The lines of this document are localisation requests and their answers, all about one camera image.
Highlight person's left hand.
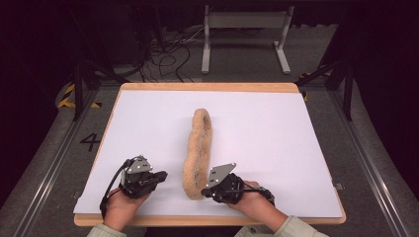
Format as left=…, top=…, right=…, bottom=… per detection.
left=103, top=187, right=151, bottom=232

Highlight white paper sheet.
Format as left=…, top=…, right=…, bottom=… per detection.
left=72, top=89, right=344, bottom=219

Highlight black floor cables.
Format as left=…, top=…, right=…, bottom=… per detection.
left=137, top=28, right=211, bottom=84

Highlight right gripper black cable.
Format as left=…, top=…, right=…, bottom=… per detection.
left=236, top=182, right=277, bottom=207

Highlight person's light jacket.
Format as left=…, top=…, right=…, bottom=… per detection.
left=234, top=224, right=278, bottom=237

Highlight grey metal stand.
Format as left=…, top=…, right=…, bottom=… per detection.
left=201, top=4, right=295, bottom=75

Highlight black tripod stand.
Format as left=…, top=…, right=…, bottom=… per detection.
left=294, top=58, right=356, bottom=121
left=67, top=6, right=130, bottom=121

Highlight tan fleece pad dark lining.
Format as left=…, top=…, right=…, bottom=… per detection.
left=182, top=108, right=213, bottom=201

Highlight person's right hand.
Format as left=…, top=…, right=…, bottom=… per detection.
left=226, top=180, right=289, bottom=233

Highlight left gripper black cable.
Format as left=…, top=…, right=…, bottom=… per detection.
left=99, top=159, right=131, bottom=219

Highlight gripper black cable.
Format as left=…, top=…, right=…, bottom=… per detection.
left=236, top=182, right=277, bottom=207
left=99, top=159, right=131, bottom=219

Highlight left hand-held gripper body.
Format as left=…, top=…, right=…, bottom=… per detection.
left=120, top=155, right=168, bottom=200

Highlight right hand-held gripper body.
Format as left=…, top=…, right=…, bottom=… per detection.
left=201, top=162, right=247, bottom=205

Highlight yellow black floor tape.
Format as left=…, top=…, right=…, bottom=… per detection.
left=298, top=70, right=331, bottom=103

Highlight metal floor rail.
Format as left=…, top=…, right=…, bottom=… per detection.
left=13, top=88, right=100, bottom=237
left=329, top=88, right=413, bottom=237

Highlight wooden table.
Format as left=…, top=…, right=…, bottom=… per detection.
left=72, top=82, right=347, bottom=227

